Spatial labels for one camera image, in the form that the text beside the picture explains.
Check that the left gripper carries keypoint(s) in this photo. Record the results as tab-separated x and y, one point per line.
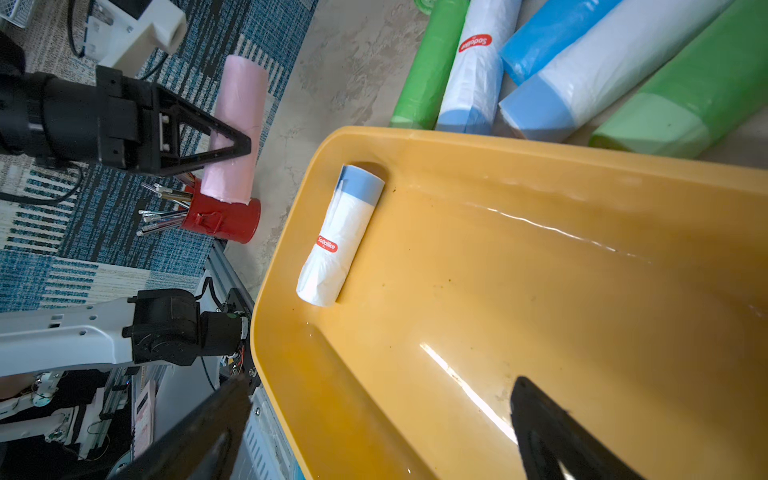
126	124

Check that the green roll beside white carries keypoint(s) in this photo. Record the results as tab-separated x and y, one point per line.
707	90

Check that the white blue-end trash bag roll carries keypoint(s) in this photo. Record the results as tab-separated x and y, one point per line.
629	43

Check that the white blue trash bag roll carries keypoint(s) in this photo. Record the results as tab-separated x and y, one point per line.
349	212

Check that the white red label card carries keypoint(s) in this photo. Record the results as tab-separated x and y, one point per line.
144	419

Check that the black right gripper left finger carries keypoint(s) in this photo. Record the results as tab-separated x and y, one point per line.
197	430

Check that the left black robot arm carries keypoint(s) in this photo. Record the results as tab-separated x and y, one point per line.
18	110

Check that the light blue trash bag roll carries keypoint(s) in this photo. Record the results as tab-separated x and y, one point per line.
554	27

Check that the pink trash bag roll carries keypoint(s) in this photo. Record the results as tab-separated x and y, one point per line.
240	104

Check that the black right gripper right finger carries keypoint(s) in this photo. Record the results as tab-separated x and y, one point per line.
553	445

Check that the yellow plastic storage tray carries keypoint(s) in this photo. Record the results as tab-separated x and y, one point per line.
631	289

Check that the white labelled trash bag roll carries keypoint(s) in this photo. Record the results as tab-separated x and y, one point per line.
470	100

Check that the short green trash bag roll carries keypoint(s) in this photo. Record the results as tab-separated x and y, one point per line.
420	100

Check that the red pen cup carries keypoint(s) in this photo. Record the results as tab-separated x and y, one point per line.
199	213

